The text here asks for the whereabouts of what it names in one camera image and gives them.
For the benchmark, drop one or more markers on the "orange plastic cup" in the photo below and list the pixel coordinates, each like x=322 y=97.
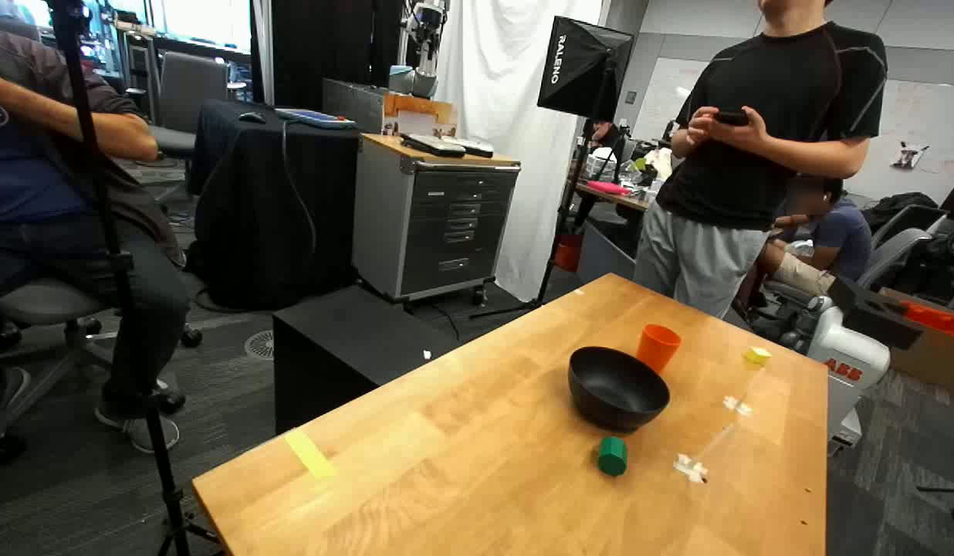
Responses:
x=660 y=348

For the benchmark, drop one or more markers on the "black bowl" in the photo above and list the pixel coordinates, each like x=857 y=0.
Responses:
x=617 y=390

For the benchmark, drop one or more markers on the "grey drawer cabinet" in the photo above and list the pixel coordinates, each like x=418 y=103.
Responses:
x=434 y=219

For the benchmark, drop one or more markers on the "black light stand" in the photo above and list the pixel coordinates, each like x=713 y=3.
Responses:
x=567 y=212

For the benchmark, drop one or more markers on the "black remote device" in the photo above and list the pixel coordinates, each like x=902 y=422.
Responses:
x=476 y=145

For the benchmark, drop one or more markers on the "black keyboard device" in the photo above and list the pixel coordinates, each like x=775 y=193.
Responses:
x=434 y=142

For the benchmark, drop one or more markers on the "black low box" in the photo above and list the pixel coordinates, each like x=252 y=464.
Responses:
x=342 y=349

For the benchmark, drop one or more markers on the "wooden tray box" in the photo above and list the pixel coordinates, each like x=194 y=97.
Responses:
x=418 y=111

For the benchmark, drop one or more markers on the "white curtain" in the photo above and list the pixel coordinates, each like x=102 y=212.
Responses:
x=496 y=103

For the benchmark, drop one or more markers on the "black draped table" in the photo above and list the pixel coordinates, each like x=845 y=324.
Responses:
x=276 y=196

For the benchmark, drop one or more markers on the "green block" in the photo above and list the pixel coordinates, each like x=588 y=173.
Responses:
x=612 y=454

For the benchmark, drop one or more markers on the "black softbox light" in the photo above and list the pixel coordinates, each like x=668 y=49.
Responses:
x=583 y=67

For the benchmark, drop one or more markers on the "yellow tape strip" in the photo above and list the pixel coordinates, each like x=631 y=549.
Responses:
x=310 y=453

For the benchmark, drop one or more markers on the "black curtain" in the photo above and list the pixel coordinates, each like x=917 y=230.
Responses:
x=332 y=40

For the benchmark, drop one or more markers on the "small yellow disc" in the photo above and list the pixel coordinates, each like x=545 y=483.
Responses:
x=758 y=357

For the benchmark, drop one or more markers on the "standing person black shirt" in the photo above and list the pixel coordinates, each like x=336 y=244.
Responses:
x=764 y=156

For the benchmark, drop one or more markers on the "grey padded chair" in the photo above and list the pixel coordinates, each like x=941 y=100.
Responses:
x=184 y=97

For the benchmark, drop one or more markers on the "seated person in background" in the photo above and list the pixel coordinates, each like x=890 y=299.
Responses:
x=837 y=240

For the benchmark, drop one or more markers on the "black tripod pole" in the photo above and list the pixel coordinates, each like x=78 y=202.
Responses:
x=94 y=185

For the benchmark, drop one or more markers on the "grey office chair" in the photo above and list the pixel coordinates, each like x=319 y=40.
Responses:
x=45 y=306

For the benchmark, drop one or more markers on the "seated person blue shirt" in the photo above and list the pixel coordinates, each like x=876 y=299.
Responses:
x=32 y=185

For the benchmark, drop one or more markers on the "white post stand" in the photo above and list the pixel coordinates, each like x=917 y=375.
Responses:
x=690 y=470
x=738 y=405

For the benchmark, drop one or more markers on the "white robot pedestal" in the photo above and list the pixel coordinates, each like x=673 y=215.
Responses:
x=851 y=364

